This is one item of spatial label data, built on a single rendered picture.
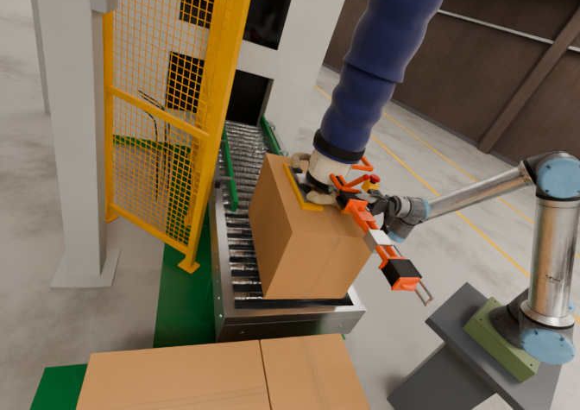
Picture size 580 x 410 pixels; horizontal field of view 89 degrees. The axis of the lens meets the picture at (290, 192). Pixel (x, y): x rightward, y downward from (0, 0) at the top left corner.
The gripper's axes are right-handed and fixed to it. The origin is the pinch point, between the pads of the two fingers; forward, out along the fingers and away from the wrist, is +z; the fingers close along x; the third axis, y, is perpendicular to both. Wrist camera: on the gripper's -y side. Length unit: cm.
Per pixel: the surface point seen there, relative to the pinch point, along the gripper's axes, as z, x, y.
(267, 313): 21, -56, -8
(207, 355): 45, -63, -20
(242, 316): 32, -56, -9
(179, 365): 55, -63, -22
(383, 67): 2.7, 45.8, 16.5
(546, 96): -795, 66, 482
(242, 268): 26, -63, 22
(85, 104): 101, -6, 59
